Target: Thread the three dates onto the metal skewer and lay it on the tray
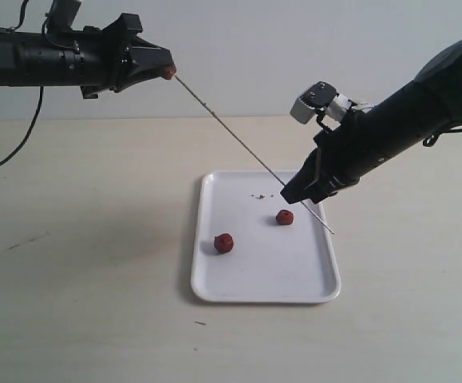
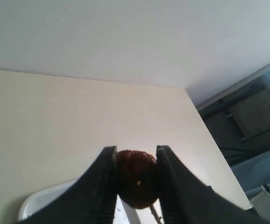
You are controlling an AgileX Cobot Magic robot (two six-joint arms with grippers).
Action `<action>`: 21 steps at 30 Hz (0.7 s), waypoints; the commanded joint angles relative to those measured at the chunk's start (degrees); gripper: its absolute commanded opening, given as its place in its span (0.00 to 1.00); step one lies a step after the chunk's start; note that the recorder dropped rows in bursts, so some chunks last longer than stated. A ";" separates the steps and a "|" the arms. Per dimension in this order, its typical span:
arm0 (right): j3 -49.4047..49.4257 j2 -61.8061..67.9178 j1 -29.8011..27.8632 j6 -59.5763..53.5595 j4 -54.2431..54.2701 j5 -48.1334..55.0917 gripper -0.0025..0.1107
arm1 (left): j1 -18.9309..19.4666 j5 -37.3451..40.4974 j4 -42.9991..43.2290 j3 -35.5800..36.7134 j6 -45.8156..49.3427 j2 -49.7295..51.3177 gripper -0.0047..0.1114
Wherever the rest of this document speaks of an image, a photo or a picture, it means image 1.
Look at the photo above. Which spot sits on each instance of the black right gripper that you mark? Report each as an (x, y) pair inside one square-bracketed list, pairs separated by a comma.
[(331, 166)]

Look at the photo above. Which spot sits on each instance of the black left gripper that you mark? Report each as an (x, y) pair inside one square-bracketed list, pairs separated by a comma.
[(118, 42)]

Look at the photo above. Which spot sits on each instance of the red berry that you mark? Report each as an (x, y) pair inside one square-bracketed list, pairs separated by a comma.
[(223, 243), (284, 217), (169, 73)]

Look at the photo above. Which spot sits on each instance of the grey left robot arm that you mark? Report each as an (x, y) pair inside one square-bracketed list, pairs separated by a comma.
[(94, 60)]

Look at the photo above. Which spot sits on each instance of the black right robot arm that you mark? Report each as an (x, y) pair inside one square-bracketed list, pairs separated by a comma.
[(427, 107)]

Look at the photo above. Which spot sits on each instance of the white rectangular plastic tray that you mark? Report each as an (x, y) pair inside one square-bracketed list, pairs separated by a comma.
[(269, 263)]

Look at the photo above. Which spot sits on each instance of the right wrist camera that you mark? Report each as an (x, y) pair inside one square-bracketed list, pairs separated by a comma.
[(322, 99)]

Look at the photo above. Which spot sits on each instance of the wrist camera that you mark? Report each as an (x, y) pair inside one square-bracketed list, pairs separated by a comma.
[(322, 99), (62, 14)]

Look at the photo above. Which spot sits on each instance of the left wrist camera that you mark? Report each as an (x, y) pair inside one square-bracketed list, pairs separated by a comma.
[(62, 14)]

